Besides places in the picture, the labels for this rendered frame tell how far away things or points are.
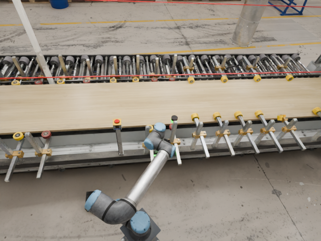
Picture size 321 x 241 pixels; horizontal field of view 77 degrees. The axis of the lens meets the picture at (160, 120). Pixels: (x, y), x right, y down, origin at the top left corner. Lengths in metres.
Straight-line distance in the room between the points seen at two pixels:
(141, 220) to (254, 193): 1.78
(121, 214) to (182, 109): 1.46
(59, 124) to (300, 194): 3.11
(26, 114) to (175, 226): 2.04
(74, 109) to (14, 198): 1.34
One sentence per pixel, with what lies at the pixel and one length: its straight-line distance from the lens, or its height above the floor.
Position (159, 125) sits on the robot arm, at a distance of 1.55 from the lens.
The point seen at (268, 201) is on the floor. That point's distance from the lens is 3.14.
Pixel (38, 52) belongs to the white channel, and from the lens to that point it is 2.59.
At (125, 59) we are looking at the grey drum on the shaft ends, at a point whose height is 0.85.
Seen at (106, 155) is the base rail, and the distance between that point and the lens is 2.18.
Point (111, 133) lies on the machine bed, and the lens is 2.21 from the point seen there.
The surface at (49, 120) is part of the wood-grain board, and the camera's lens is 2.34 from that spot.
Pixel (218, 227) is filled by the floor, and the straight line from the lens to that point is 2.76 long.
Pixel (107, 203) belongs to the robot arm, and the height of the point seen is 1.43.
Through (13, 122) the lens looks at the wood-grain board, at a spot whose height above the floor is 0.90.
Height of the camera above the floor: 2.56
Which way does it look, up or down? 50 degrees down
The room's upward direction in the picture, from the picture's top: 7 degrees clockwise
